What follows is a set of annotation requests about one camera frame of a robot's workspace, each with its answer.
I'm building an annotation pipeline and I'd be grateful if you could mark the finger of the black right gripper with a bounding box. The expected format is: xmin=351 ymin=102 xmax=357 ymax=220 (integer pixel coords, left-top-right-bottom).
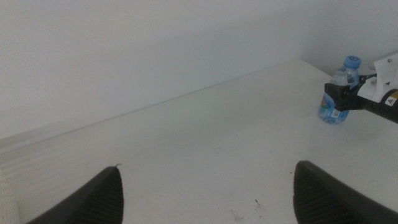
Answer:
xmin=347 ymin=73 xmax=377 ymax=90
xmin=323 ymin=82 xmax=364 ymax=113

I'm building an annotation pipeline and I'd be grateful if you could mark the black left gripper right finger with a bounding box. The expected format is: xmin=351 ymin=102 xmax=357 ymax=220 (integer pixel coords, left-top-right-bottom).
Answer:
xmin=292 ymin=160 xmax=398 ymax=224

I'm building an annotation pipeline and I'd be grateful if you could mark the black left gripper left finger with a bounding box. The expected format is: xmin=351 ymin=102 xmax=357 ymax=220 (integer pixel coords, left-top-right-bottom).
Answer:
xmin=26 ymin=164 xmax=125 ymax=224

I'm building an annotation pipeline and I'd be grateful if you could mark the water bottle with blue cap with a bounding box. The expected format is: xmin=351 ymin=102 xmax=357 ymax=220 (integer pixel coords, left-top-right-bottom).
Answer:
xmin=317 ymin=55 xmax=363 ymax=126

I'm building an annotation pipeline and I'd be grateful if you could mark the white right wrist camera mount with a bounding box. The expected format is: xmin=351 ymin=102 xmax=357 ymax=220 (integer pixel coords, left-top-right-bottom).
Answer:
xmin=356 ymin=51 xmax=398 ymax=105

